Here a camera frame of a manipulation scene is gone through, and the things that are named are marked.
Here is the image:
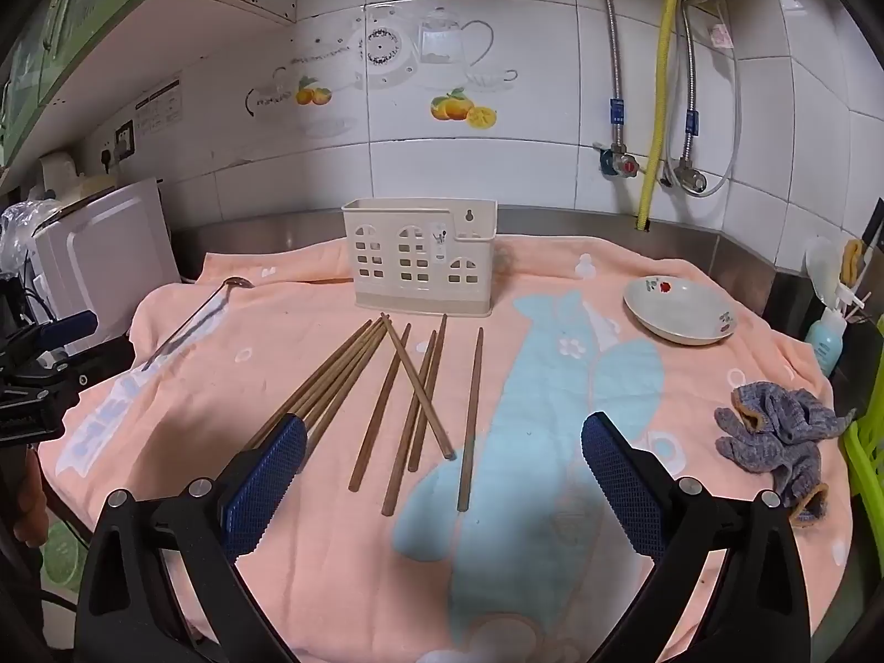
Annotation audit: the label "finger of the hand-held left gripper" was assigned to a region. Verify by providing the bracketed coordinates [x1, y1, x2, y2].
[0, 309, 99, 378]
[0, 337, 134, 444]

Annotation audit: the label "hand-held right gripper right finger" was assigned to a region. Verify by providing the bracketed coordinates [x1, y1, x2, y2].
[580, 412, 830, 663]

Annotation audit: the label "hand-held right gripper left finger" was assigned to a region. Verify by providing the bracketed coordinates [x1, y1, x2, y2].
[72, 413, 309, 663]

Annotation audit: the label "pile of wooden chopsticks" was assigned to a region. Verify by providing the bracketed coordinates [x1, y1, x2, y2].
[241, 313, 486, 518]

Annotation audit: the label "cream utensil holder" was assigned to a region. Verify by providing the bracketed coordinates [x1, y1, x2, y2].
[343, 197, 498, 317]

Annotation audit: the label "person's left hand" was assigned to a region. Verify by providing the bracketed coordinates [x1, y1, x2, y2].
[10, 452, 48, 548]

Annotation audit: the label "white countertop appliance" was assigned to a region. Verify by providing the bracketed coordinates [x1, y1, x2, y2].
[31, 177, 182, 353]

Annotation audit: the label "clear plastic bag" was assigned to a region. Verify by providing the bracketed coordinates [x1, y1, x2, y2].
[0, 199, 66, 250]

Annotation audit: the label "peach printed towel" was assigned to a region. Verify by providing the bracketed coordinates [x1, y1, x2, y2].
[38, 231, 855, 663]

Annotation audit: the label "cream plastic container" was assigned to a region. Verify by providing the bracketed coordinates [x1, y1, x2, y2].
[38, 150, 115, 204]

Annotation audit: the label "metal slotted spoon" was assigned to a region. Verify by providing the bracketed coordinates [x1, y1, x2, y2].
[140, 276, 253, 370]

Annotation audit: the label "grey knitted gloves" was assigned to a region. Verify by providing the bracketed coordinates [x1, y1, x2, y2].
[713, 383, 857, 524]

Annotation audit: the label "white flower-print bowl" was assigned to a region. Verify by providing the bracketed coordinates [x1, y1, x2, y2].
[623, 275, 738, 348]

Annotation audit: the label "green round object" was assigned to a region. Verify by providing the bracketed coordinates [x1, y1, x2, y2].
[40, 521, 87, 595]

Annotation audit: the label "light blue soap bottle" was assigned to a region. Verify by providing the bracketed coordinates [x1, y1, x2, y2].
[804, 286, 849, 377]

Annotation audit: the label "green plastic basket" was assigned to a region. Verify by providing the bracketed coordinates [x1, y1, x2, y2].
[839, 314, 884, 519]

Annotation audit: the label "metal water valve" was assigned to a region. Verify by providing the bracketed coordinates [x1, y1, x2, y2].
[663, 159, 709, 196]

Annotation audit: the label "yellow sponge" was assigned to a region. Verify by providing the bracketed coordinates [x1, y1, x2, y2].
[840, 238, 867, 284]

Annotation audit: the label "white wall label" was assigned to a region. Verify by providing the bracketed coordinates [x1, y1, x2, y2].
[133, 79, 186, 138]

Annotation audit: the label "red-handled water valve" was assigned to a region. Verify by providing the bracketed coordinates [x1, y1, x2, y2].
[595, 141, 643, 181]

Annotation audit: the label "yellow gas hose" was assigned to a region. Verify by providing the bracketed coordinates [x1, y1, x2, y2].
[635, 0, 681, 232]

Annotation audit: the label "braided metal hose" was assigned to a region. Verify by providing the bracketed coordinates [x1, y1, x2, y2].
[678, 0, 715, 167]
[586, 0, 626, 153]

